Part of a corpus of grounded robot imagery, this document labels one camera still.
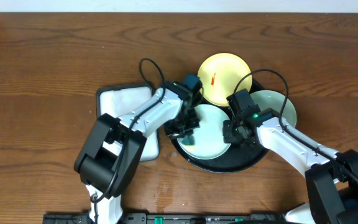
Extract green yellow sponge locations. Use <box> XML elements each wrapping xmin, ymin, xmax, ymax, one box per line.
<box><xmin>181</xmin><ymin>135</ymin><xmax>195</xmax><ymax>146</ymax></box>

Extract light blue plate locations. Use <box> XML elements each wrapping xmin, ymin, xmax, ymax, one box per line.
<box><xmin>177</xmin><ymin>105</ymin><xmax>231</xmax><ymax>160</ymax></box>

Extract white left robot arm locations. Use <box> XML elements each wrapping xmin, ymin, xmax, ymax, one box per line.
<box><xmin>74</xmin><ymin>81</ymin><xmax>202</xmax><ymax>223</ymax></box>

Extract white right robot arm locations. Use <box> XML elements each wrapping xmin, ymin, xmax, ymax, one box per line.
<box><xmin>223</xmin><ymin>108</ymin><xmax>358</xmax><ymax>224</ymax></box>

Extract round black tray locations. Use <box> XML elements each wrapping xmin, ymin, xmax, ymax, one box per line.
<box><xmin>171</xmin><ymin>96</ymin><xmax>268</xmax><ymax>173</ymax></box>

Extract white rectangular tray black rim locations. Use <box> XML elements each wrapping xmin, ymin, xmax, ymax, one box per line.
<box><xmin>96</xmin><ymin>83</ymin><xmax>160</xmax><ymax>162</ymax></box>

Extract pale green plate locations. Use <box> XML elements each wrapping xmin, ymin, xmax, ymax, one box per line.
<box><xmin>250</xmin><ymin>90</ymin><xmax>297</xmax><ymax>127</ymax></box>

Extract yellow plate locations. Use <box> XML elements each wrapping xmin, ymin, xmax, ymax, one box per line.
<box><xmin>197</xmin><ymin>53</ymin><xmax>251</xmax><ymax>107</ymax></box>

